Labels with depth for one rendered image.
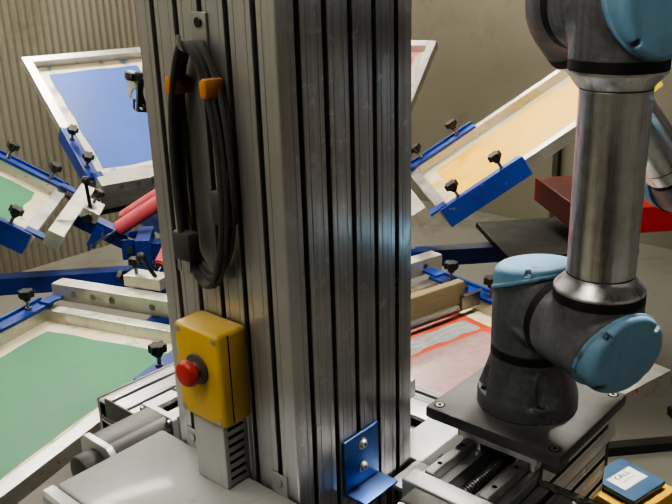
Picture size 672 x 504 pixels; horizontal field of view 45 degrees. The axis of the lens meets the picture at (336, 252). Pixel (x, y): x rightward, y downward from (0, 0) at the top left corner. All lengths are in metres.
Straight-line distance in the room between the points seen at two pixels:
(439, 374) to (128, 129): 2.00
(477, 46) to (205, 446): 5.45
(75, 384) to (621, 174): 1.46
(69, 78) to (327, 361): 2.86
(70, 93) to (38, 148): 2.12
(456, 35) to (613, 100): 5.50
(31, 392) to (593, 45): 1.55
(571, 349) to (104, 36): 5.20
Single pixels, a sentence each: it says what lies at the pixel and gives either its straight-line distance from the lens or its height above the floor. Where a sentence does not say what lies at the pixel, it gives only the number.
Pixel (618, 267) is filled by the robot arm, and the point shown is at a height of 1.54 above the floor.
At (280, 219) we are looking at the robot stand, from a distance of 0.95.
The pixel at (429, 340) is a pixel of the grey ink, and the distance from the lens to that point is 2.16.
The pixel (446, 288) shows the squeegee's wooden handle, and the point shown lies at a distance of 2.25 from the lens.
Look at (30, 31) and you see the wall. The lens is 5.73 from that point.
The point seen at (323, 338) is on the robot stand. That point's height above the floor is 1.45.
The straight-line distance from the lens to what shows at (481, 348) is 2.14.
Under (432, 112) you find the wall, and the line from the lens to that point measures 6.67.
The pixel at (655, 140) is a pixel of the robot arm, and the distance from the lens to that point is 1.24.
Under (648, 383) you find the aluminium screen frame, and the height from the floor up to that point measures 0.99.
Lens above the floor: 1.90
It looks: 20 degrees down
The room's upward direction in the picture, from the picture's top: 2 degrees counter-clockwise
